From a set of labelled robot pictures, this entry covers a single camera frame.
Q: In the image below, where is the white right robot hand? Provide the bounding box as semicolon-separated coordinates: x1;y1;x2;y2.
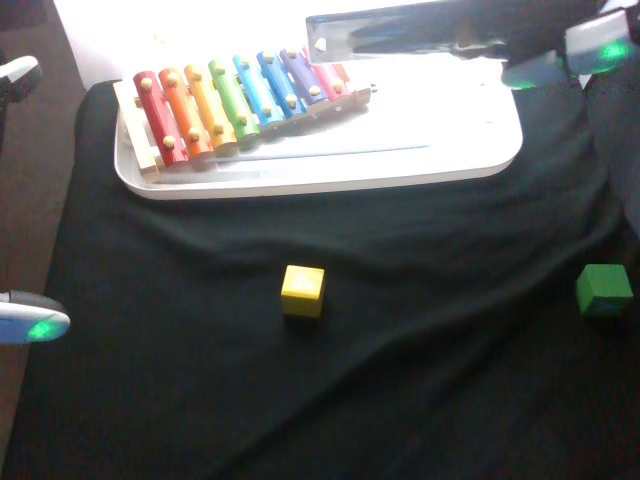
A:
457;0;640;92

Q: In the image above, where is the silver retail blister package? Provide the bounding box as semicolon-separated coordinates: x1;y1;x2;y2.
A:
304;0;569;67

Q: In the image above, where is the rainbow toy xylophone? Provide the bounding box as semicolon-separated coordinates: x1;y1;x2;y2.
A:
112;47;374;182

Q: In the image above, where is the white tray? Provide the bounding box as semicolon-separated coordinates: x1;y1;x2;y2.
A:
113;19;525;201

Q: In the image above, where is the green wooden block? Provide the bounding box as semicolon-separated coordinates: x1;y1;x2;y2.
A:
574;263;635;319

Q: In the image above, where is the yellow wooden block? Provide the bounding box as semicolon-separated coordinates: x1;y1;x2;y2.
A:
280;264;326;319

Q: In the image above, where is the black table cloth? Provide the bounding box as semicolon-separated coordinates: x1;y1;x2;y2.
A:
0;64;640;480

